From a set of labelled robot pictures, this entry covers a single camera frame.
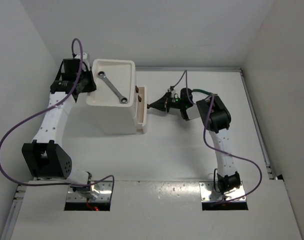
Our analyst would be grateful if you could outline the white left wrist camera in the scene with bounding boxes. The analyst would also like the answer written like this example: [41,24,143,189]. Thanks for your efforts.
[73,52,89,62]

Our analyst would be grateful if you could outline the white drawer organizer cabinet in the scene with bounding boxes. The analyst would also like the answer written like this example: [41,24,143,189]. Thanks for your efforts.
[86,58,145,135]

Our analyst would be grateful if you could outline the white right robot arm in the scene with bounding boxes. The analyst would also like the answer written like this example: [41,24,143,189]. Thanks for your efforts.
[147,87,241,194]

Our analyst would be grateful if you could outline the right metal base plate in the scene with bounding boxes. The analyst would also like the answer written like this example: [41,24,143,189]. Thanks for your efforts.
[199,182,247,203]

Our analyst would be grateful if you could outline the green handled pliers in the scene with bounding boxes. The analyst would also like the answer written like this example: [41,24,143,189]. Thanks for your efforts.
[192,88,216,96]

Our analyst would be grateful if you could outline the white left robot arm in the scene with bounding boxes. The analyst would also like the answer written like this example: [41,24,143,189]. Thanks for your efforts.
[21,53,147,201]

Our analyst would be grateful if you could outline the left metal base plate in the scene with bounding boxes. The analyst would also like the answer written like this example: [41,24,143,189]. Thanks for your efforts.
[66,181,113,204]

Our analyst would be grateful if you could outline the metal base plate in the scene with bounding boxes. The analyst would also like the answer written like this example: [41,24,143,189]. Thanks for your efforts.
[199,182,247,203]
[66,181,113,204]

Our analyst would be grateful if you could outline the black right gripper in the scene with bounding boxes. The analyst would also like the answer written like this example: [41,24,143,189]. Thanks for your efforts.
[151,91,185,113]

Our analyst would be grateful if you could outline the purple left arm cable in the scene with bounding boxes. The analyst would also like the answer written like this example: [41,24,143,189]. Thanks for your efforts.
[0,38,115,187]

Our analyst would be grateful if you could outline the large silver ratchet wrench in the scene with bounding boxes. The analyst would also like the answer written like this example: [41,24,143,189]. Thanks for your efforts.
[97,71,128,104]

